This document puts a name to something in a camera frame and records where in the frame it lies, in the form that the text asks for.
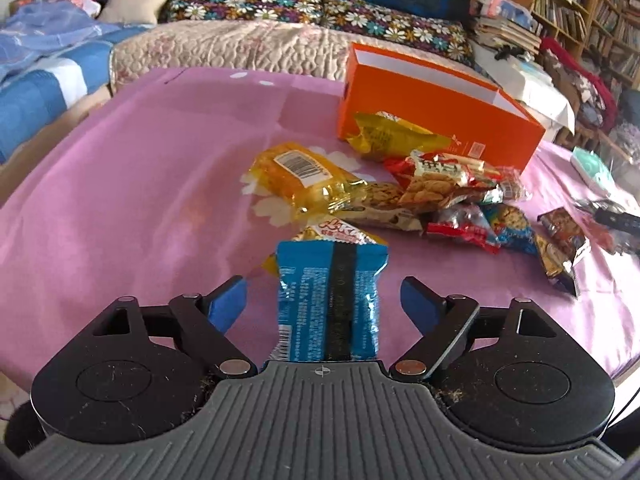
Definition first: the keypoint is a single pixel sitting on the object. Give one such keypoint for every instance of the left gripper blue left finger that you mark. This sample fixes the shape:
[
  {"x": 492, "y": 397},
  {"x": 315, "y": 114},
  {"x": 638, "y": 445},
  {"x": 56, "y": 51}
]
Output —
[{"x": 203, "y": 322}]

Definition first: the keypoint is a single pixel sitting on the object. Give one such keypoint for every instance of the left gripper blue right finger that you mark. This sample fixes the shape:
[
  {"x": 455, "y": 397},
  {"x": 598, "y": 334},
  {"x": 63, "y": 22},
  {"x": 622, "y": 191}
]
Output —
[{"x": 443, "y": 323}]

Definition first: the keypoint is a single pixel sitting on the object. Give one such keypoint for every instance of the red fish tofu packet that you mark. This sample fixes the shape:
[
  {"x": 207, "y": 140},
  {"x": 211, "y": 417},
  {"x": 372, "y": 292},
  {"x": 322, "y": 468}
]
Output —
[{"x": 435, "y": 181}]

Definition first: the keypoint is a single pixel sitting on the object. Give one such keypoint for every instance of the red clear candy packet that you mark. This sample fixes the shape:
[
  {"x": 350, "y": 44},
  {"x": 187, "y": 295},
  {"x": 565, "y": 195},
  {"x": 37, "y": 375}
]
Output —
[{"x": 464, "y": 223}]

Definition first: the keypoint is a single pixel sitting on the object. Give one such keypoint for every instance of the blue cookie packet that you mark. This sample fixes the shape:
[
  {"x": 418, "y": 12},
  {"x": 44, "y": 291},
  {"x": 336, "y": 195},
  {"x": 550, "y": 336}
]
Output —
[{"x": 511, "y": 227}]

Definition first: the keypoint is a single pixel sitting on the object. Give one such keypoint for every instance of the white chocolate cookie packet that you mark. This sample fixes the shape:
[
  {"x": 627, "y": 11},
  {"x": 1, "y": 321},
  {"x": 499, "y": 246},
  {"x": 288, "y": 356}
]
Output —
[{"x": 378, "y": 206}]

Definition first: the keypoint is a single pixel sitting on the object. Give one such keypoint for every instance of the pink floral tablecloth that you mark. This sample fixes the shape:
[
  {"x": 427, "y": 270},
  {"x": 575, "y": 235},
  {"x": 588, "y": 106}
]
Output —
[{"x": 150, "y": 196}]

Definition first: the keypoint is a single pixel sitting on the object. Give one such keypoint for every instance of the dark brown snack packet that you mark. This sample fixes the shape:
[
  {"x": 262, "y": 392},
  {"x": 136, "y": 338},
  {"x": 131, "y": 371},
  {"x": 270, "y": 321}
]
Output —
[{"x": 561, "y": 243}]

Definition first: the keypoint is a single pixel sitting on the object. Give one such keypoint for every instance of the yellow snack packet under blue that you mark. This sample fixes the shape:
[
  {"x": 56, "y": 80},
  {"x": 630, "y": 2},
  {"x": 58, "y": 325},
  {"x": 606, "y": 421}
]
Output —
[{"x": 333, "y": 229}]

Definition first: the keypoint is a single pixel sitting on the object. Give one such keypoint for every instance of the small clear muffin packet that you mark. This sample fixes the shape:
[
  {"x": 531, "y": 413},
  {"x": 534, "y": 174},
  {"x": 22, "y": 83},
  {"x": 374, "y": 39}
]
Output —
[{"x": 512, "y": 186}]

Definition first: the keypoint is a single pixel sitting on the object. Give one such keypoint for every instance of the large yellow cake packet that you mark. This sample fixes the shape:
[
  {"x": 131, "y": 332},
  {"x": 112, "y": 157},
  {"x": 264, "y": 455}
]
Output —
[{"x": 308, "y": 182}]

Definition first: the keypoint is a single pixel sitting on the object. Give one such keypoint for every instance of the gold yellow snack packet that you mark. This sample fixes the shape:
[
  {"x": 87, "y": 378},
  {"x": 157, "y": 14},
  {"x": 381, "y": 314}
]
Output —
[{"x": 380, "y": 137}]

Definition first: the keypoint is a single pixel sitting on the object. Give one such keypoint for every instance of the orange cardboard box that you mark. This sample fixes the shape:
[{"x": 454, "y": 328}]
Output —
[{"x": 478, "y": 117}]

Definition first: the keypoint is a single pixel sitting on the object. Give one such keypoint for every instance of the black remote control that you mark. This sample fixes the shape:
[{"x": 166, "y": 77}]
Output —
[{"x": 619, "y": 221}]

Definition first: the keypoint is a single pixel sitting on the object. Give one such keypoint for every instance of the teal tissue pack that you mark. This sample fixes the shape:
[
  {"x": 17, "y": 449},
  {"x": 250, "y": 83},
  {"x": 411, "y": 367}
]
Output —
[{"x": 593, "y": 172}]

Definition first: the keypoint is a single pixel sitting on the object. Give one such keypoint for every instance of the white cloth covered stand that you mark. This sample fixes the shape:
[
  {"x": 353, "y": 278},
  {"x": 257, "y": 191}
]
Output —
[{"x": 530, "y": 86}]

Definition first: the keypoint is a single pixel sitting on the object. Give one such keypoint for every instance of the quilted beige sofa cover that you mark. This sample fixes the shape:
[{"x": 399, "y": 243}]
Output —
[{"x": 274, "y": 47}]

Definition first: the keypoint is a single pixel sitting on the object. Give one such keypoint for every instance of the stack of books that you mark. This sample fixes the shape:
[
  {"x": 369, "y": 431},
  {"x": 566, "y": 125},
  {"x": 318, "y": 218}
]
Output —
[{"x": 504, "y": 24}]

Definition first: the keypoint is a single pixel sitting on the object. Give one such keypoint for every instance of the blue striped blanket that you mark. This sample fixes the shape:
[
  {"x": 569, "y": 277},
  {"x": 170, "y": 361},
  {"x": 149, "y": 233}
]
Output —
[{"x": 53, "y": 54}]

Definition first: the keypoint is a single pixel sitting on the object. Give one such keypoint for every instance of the right floral cushion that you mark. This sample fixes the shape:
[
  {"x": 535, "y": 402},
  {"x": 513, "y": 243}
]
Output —
[{"x": 448, "y": 39}]

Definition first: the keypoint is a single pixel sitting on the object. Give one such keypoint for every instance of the floral cushion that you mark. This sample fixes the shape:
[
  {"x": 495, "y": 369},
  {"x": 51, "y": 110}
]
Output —
[
  {"x": 286, "y": 11},
  {"x": 448, "y": 39}
]

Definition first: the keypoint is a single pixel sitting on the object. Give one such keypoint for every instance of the left floral cushion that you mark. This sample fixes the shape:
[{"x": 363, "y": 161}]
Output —
[{"x": 286, "y": 11}]

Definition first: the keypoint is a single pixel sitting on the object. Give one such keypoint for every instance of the wooden bookshelf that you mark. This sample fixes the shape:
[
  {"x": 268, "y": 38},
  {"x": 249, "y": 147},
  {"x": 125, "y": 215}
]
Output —
[{"x": 602, "y": 35}]

